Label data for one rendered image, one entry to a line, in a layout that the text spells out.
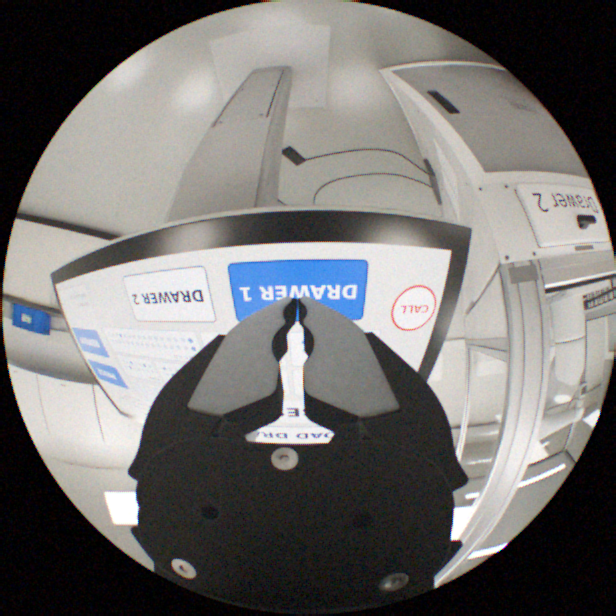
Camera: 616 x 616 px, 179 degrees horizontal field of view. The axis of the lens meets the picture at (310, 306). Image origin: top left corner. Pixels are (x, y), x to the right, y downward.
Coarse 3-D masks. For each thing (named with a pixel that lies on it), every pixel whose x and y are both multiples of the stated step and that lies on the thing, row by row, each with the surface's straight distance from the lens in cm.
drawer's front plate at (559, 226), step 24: (528, 192) 43; (552, 192) 47; (576, 192) 54; (528, 216) 41; (552, 216) 43; (576, 216) 48; (600, 216) 58; (552, 240) 40; (576, 240) 45; (600, 240) 54
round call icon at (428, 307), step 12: (396, 288) 16; (408, 288) 17; (420, 288) 17; (432, 288) 18; (396, 300) 17; (408, 300) 17; (420, 300) 18; (432, 300) 18; (396, 312) 17; (408, 312) 18; (420, 312) 18; (432, 312) 19; (396, 324) 18; (408, 324) 18; (420, 324) 19
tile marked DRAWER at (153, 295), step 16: (144, 272) 19; (160, 272) 18; (176, 272) 17; (192, 272) 16; (128, 288) 21; (144, 288) 20; (160, 288) 19; (176, 288) 18; (192, 288) 17; (208, 288) 16; (144, 304) 21; (160, 304) 19; (176, 304) 18; (192, 304) 18; (208, 304) 17; (144, 320) 22; (160, 320) 20; (176, 320) 19; (192, 320) 18; (208, 320) 18
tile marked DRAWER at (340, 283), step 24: (240, 264) 15; (264, 264) 14; (288, 264) 14; (312, 264) 14; (336, 264) 14; (360, 264) 15; (240, 288) 15; (264, 288) 15; (288, 288) 15; (312, 288) 15; (336, 288) 15; (360, 288) 15; (240, 312) 16; (360, 312) 16
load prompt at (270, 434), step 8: (264, 432) 29; (272, 432) 29; (280, 432) 29; (288, 432) 29; (296, 432) 29; (304, 432) 29; (312, 432) 29; (320, 432) 29; (328, 432) 29; (256, 440) 32; (264, 440) 32; (272, 440) 31; (280, 440) 31; (288, 440) 31; (296, 440) 31; (304, 440) 31; (312, 440) 31; (320, 440) 31; (328, 440) 31
